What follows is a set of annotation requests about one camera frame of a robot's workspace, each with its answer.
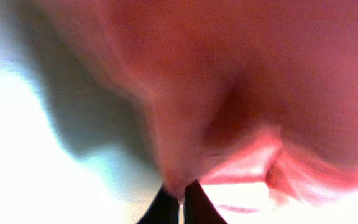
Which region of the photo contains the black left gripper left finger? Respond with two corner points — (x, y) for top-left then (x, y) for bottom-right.
(137, 185), (180, 224)

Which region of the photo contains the red t-shirt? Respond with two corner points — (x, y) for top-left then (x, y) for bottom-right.
(37, 0), (358, 205)

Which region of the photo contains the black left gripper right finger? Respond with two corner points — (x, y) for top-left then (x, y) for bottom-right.
(183, 180), (227, 224)

